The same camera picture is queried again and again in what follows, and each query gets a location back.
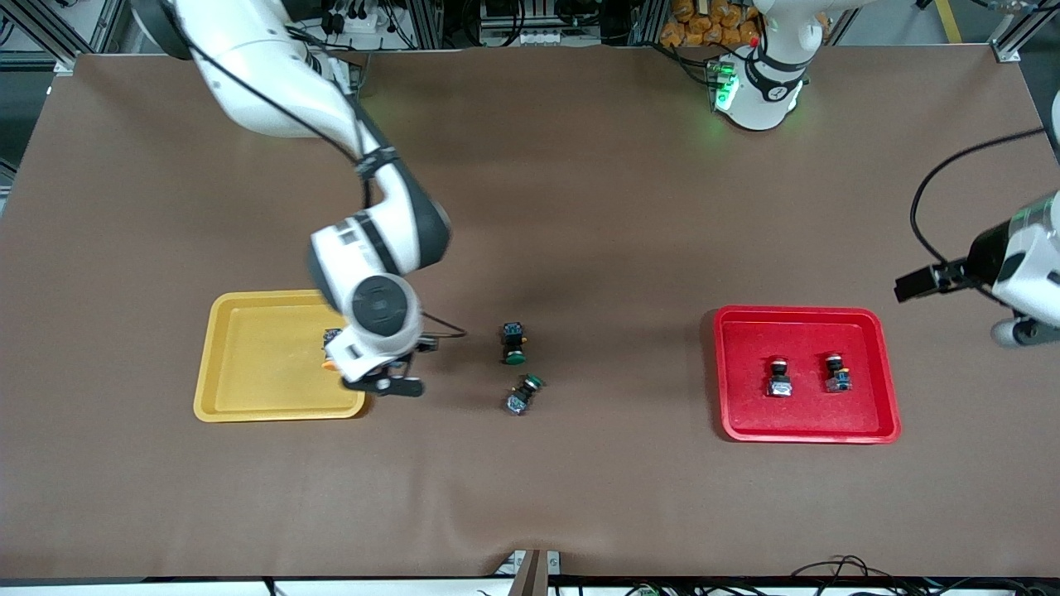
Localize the orange packed bags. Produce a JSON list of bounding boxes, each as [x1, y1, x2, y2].
[[660, 0, 763, 48]]

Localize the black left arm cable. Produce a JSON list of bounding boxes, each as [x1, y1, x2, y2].
[[909, 126, 1051, 267]]

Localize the aluminium frame strut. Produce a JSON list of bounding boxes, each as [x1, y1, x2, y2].
[[632, 0, 668, 46], [0, 0, 84, 75], [410, 0, 446, 49], [990, 0, 1046, 64]]

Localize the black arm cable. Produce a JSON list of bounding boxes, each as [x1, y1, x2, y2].
[[909, 126, 1051, 267], [170, 0, 467, 340]]

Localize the brown table mat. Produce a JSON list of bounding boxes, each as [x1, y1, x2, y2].
[[0, 46, 1060, 580]]

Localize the white power strip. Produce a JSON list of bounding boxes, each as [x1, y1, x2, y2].
[[327, 8, 382, 36]]

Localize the red plastic tray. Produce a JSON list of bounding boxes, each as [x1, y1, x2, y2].
[[714, 305, 902, 445]]

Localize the yellow plastic tray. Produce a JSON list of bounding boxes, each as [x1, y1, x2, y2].
[[195, 288, 373, 423]]

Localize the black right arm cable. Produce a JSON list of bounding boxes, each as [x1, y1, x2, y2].
[[170, 0, 467, 340]]

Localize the metal table edge bracket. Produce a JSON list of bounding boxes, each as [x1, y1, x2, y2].
[[495, 549, 564, 596]]

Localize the black floor cables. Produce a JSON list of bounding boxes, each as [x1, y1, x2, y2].
[[787, 555, 1060, 596]]

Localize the black right camera mount bracket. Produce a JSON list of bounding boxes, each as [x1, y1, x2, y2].
[[342, 374, 425, 399]]

